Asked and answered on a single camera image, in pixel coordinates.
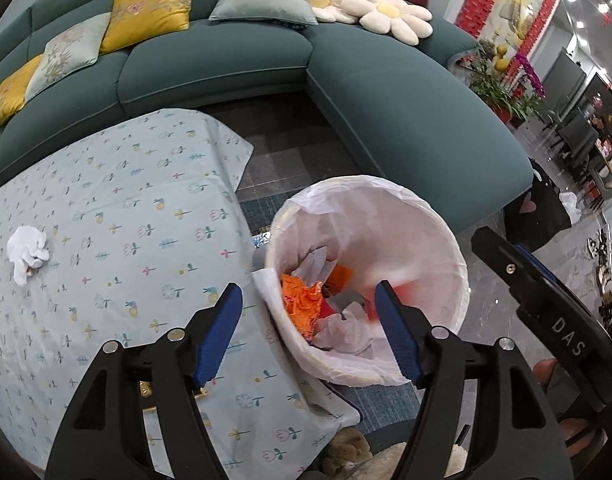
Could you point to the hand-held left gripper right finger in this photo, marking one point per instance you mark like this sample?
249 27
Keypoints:
397 332

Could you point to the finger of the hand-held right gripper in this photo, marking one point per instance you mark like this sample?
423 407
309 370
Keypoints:
506 265

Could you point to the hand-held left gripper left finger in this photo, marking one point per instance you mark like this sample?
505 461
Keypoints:
218 335

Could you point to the trash bin with white bag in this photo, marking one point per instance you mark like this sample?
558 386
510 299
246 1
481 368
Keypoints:
386 230

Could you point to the person's right hand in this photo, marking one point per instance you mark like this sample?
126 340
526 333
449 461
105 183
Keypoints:
546 372

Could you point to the white crumpled paper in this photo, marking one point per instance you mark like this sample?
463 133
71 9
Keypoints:
346 330

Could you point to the black bag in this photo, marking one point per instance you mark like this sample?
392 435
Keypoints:
536 210

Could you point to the white plastic bag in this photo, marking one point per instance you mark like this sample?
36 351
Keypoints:
571 205

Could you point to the orange crumpled wrapper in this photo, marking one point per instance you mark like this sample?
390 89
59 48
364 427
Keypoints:
301 302

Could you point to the black and gold box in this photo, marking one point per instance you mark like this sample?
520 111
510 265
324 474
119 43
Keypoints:
146 389

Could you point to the white printed receipt paper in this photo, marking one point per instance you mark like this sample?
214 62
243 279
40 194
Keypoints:
313 265

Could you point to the light blue floral tablecloth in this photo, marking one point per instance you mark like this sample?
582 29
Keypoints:
136 260

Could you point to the beige fluffy rug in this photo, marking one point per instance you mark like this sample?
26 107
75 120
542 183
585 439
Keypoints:
351 452

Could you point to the dark dining chair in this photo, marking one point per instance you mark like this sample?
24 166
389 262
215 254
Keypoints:
581 135

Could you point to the green potted plant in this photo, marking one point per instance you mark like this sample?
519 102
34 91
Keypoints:
496 85

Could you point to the purple orchid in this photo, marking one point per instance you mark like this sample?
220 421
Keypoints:
533 77

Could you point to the white crumpled tissue on table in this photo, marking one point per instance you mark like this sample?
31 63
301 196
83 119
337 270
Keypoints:
28 250

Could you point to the teal sectional sofa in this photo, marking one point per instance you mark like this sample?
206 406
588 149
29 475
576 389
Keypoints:
211 75

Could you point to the small yellow embroidered cushion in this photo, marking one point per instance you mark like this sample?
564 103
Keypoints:
8 95

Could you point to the grey-blue embroidered cushion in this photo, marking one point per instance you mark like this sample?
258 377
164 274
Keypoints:
66 52
261 2

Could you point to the large yellow embroidered cushion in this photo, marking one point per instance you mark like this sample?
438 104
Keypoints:
151 10

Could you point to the red framed wall picture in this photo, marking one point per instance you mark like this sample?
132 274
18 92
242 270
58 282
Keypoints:
546 5

